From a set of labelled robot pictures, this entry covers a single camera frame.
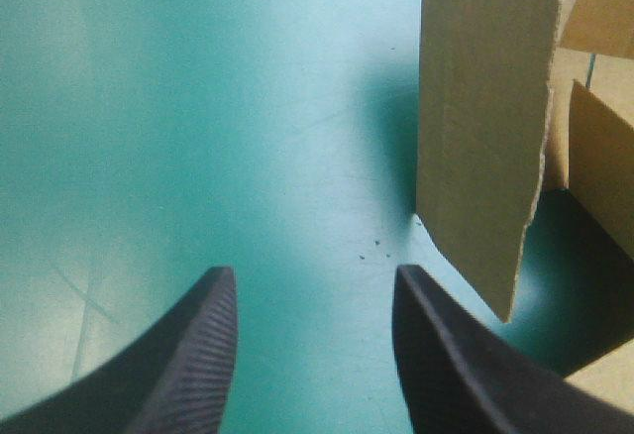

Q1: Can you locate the brown cardboard box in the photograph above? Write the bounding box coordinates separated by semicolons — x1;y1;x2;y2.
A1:
413;0;634;413

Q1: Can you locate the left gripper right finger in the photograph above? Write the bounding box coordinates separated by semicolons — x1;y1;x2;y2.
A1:
391;264;634;434

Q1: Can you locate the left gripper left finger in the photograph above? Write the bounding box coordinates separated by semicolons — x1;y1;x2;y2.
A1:
0;266;239;434

